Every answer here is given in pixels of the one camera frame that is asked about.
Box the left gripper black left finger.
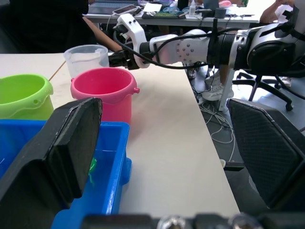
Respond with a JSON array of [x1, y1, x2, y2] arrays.
[[0, 97, 103, 229]]

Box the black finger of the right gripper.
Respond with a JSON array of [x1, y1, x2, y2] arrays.
[[108, 50, 126, 69]]

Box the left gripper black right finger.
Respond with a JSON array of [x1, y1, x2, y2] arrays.
[[227, 98, 305, 210]]

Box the clear plastic measuring cup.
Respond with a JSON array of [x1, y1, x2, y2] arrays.
[[63, 44, 110, 80]]

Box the pink plastic bucket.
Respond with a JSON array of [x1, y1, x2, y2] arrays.
[[70, 67, 140, 125]]

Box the green toy fish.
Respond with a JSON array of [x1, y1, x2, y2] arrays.
[[88, 156, 99, 187]]

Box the blue plastic tub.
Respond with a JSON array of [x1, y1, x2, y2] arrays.
[[0, 118, 132, 229]]

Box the green plastic bucket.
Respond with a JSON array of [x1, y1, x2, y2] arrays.
[[0, 74, 54, 120]]

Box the smartphone with pink case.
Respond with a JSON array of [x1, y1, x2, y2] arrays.
[[112, 5, 138, 15]]

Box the black office chair base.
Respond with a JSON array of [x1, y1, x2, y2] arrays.
[[232, 71, 295, 112]]

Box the white sneaker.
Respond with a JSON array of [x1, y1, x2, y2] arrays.
[[201, 71, 234, 101]]

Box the small white dropper bottle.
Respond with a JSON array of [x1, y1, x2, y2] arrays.
[[189, 0, 197, 18]]

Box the bystander in black clothes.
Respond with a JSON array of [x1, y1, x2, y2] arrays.
[[0, 0, 89, 54]]

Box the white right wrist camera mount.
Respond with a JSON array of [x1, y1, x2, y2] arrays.
[[116, 13, 151, 70]]

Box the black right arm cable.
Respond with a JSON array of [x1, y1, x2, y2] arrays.
[[112, 28, 215, 71]]

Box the white floor cables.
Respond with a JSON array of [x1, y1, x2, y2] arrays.
[[197, 96, 237, 163]]

